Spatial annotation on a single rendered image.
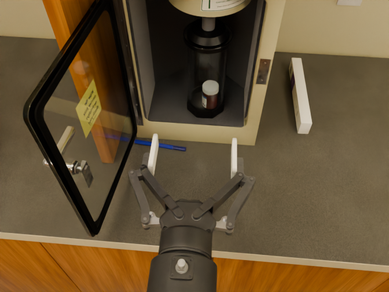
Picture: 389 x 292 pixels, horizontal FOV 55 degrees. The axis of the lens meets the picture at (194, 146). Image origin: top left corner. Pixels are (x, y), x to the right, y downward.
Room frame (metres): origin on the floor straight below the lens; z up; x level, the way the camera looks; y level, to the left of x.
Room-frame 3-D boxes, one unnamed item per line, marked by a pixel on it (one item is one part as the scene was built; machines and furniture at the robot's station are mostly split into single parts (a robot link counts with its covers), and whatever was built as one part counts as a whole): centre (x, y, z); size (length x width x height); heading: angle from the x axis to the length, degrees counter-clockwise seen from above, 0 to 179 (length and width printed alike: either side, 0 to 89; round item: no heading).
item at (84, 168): (0.35, 0.19, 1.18); 0.02 x 0.02 x 0.06; 78
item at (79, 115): (0.46, 0.18, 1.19); 0.30 x 0.01 x 0.40; 168
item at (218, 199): (0.28, -0.04, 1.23); 0.11 x 0.01 x 0.04; 134
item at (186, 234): (0.23, 0.01, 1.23); 0.09 x 0.08 x 0.07; 176
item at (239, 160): (0.33, -0.08, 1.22); 0.05 x 0.03 x 0.01; 176
